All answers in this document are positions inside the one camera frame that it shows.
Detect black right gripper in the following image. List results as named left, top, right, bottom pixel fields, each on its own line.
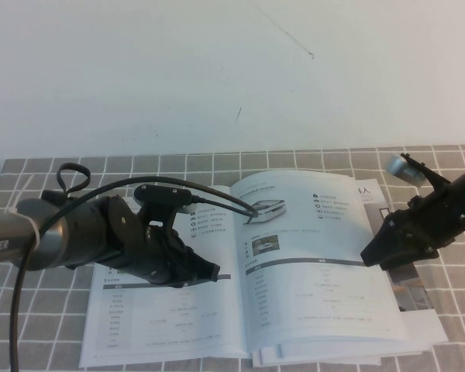
left=360, top=188, right=456, bottom=271

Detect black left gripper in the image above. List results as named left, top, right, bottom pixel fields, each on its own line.
left=139, top=226, right=222, bottom=291

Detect white product catalogue book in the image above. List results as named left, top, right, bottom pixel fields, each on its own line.
left=78, top=169, right=414, bottom=369

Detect booklet with colour photo cover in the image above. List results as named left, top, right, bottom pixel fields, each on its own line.
left=356, top=180, right=438, bottom=313

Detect white booklet with small print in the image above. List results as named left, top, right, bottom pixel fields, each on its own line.
left=277, top=308, right=450, bottom=352

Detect stack of white paper sheets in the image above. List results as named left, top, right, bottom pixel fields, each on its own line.
left=250, top=340, right=435, bottom=369

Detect grey white-checked tablecloth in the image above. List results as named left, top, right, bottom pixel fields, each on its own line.
left=0, top=143, right=465, bottom=372

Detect white zip tie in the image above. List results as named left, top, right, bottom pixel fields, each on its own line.
left=7, top=174, right=42, bottom=249

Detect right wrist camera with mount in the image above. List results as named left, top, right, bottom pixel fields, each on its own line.
left=385, top=153, right=446, bottom=195

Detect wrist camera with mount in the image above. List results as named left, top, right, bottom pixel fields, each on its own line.
left=385, top=153, right=446, bottom=195
left=133, top=184, right=194, bottom=235

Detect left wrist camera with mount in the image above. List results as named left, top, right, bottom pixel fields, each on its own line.
left=133, top=184, right=194, bottom=235

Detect black strap loop left arm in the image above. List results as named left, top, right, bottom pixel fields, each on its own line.
left=57, top=162, right=92, bottom=202

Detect black left camera cable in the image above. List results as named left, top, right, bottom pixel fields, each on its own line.
left=8, top=176, right=261, bottom=372

